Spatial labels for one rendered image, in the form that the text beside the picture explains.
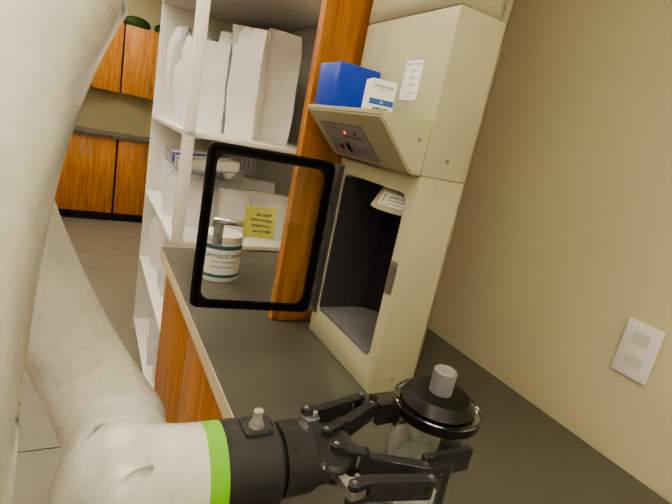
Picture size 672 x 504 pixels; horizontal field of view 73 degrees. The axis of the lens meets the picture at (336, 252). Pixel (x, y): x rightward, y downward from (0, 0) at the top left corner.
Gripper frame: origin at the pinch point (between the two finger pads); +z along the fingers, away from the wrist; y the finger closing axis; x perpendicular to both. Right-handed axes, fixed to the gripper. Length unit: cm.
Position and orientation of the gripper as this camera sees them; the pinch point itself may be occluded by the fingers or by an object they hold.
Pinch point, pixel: (426, 433)
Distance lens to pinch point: 62.2
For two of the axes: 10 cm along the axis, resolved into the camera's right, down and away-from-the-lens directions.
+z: 8.8, 0.5, 4.7
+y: -4.4, -3.1, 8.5
